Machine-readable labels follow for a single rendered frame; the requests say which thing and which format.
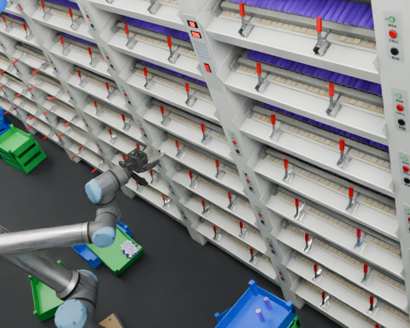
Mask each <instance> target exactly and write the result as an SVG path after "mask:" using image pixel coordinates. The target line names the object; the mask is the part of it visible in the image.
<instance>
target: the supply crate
mask: <svg viewBox="0 0 410 328"><path fill-rule="evenodd" d="M249 286H250V287H249V288H248V289H247V290H246V291H245V293H244V294H243V295H242V296H241V297H240V298H239V299H238V301H237V302H236V303H235V304H234V306H233V307H232V308H231V309H230V310H229V311H228V312H227V313H226V315H225V316H224V317H223V319H222V320H221V321H220V322H219V323H218V324H217V325H216V326H215V328H287V327H288V326H289V324H290V323H291V322H292V320H293V319H294V318H295V317H296V316H297V314H296V311H295V308H294V305H293V303H292V302H291V301H288V302H285V301H283V300H282V299H280V298H278V297H276V296H275V295H273V294H271V293H269V292H267V291H266V290H264V289H262V288H261V287H259V286H257V285H256V283H255V281H253V280H250V281H249ZM264 297H268V298H269V301H270V303H271V306H272V309H271V310H268V309H267V307H266V304H265V301H264ZM258 308H259V309H260V310H261V312H262V315H263V317H264V321H263V322H260V320H259V318H258V316H257V313H256V309H258Z"/></svg>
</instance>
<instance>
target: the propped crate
mask: <svg viewBox="0 0 410 328"><path fill-rule="evenodd" d="M126 240H128V241H132V243H133V244H135V245H136V248H138V250H139V252H138V253H137V254H136V255H135V256H133V257H132V258H131V259H130V258H127V257H126V255H125V254H123V253H122V249H121V245H122V244H123V243H124V242H126ZM85 245H86V246H87V247H88V248H89V249H90V250H91V251H92V252H93V253H94V254H95V255H96V256H97V257H98V258H99V259H100V260H101V261H102V262H103V263H104V264H105V265H106V266H107V267H108V268H109V269H110V270H111V271H112V272H113V273H114V274H115V275H116V276H119V275H120V274H121V273H122V272H123V271H124V270H125V269H127V268H128V267H129V266H130V265H131V264H132V263H133V262H134V261H136V259H138V257H140V255H142V254H143V249H142V247H141V246H140V245H138V244H137V243H135V242H134V241H133V240H132V239H131V238H130V237H129V236H128V235H127V234H126V233H125V232H124V231H123V230H122V229H121V228H120V227H119V226H118V225H116V237H115V241H114V242H113V244H112V245H110V246H108V247H97V246H95V244H85Z"/></svg>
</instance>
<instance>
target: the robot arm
mask: <svg viewBox="0 0 410 328"><path fill-rule="evenodd" d="M160 152H161V150H154V151H153V150H152V148H151V147H150V146H147V147H146V152H143V151H141V150H139V149H138V148H136V149H134V150H132V151H131V152H129V153H127V155H128V159H126V160H125V161H121V160H120V161H119V162H118V164H119V165H115V166H114V167H112V168H110V169H109V170H108V171H105V172H104V173H102V174H101V175H99V176H97V177H96V178H94V179H92V180H91V181H90V182H88V183H87V184H86V185H85V191H86V194H87V196H88V198H89V199H90V200H91V201H92V202H93V203H95V205H96V210H97V211H96V218H95V221H91V222H87V223H80V224H75V225H65V226H56V227H50V228H41V229H35V230H26V231H20V232H10V231H9V230H7V229H6V228H4V227H3V226H1V225H0V256H1V257H2V258H4V259H5V260H7V261H9V262H10V263H12V264H14V265H15V266H16V267H18V268H20V269H21V270H23V271H24V272H26V273H28V274H29V275H31V276H32V277H34V278H36V279H37V280H39V281H40V282H42V283H44V284H45V285H46V286H49V287H50V288H51V289H53V290H55V291H56V296H57V297H58V298H59V299H60V300H62V301H64V304H63V305H61V306H60V307H59V308H58V309H57V311H56V313H55V325H56V326H57V328H106V327H104V326H102V325H99V324H98V322H97V321H96V320H95V311H96V302H97V296H98V279H97V277H96V275H94V274H93V273H92V272H90V271H88V270H84V269H81V270H71V271H68V270H67V269H66V268H64V267H62V266H61V265H60V264H58V263H56V262H55V261H54V260H52V259H51V258H49V257H48V256H46V255H45V254H43V253H41V252H40V251H39V250H43V249H52V248H58V247H68V246H74V245H83V244H95V246H97V247H108V246H110V245H112V244H113V242H114V241H115V237H116V224H117V221H118V220H119V219H120V208H119V207H118V203H117V201H116V197H115V193H114V192H115V191H116V190H117V189H119V188H121V187H122V186H124V185H126V184H127V183H128V182H129V179H130V178H133V179H134V180H135V181H137V182H138V184H139V185H143V186H145V187H146V186H147V185H148V182H147V181H146V179H145V178H143V177H140V176H139V175H138V174H139V173H143V172H146V171H148V170H150V169H153V168H154V167H155V166H156V165H157V164H158V163H159V162H160V161H161V160H162V159H163V157H164V155H165V152H164V153H162V154H160ZM148 162H149V163H148ZM134 172H136V173H138V174H136V173H134Z"/></svg>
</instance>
